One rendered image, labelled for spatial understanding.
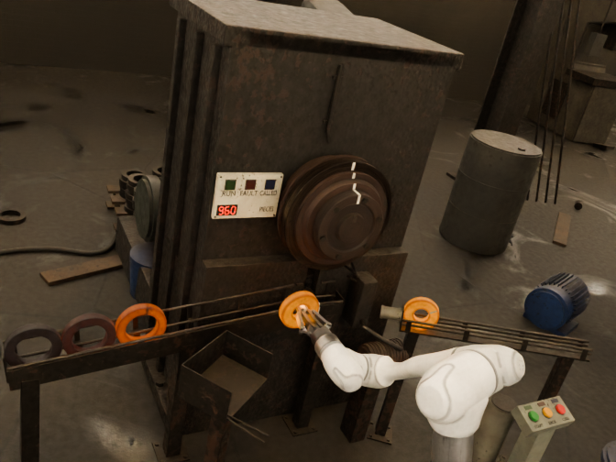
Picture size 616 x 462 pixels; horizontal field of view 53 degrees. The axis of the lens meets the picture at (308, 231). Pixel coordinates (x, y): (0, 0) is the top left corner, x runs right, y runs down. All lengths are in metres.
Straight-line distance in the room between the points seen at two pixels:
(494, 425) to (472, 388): 1.21
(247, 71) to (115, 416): 1.65
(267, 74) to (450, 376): 1.21
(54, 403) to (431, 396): 1.95
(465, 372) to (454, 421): 0.12
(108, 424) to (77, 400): 0.21
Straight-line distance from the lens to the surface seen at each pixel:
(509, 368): 1.67
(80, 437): 2.92
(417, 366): 1.86
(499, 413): 2.73
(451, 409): 1.53
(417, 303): 2.70
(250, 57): 2.17
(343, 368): 2.04
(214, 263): 2.42
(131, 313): 2.31
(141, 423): 2.97
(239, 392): 2.26
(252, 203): 2.35
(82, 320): 2.29
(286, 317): 2.29
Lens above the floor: 2.09
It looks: 26 degrees down
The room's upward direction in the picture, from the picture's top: 13 degrees clockwise
